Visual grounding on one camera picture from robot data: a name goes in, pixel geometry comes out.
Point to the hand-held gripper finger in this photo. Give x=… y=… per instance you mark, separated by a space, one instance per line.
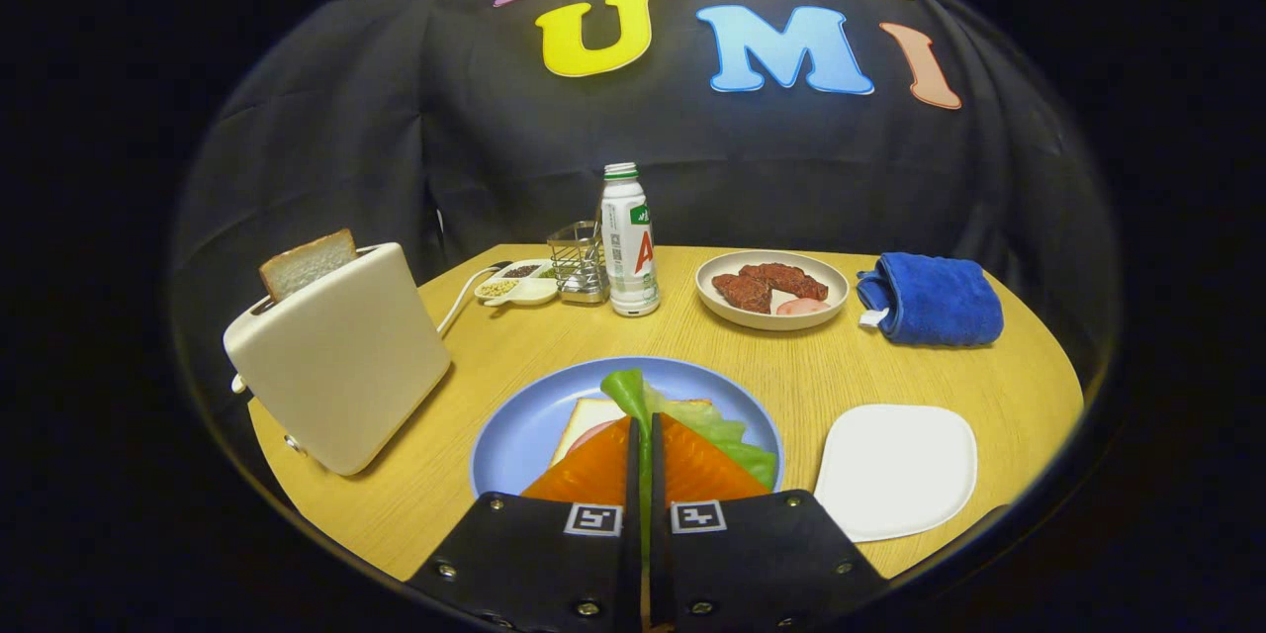
x=633 y=554
x=657 y=554

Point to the green lettuce leaf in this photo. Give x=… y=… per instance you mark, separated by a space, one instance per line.
x=712 y=435

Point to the toasted bread slice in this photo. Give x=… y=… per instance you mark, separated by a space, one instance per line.
x=307 y=262

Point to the pink ham slice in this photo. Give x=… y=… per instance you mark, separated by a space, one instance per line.
x=593 y=433
x=801 y=307

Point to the white bread slice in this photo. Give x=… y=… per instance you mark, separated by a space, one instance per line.
x=584 y=413

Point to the blue round plate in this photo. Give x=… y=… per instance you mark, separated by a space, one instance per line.
x=524 y=435

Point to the white square plate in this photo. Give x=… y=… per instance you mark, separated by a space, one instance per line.
x=895 y=470

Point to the beige round plate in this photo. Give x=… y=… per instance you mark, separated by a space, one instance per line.
x=771 y=322

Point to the red-brown meat patty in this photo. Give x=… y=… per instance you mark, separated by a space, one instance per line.
x=786 y=279
x=744 y=292

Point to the white condiment dish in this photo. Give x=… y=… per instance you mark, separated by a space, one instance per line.
x=519 y=289

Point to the white drink bottle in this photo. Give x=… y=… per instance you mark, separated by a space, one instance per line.
x=630 y=247

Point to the cream toaster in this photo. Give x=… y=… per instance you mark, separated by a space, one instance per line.
x=341 y=366

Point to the blue folded towel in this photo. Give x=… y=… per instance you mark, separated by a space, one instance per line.
x=935 y=302

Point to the black backdrop cloth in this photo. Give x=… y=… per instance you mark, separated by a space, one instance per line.
x=495 y=148

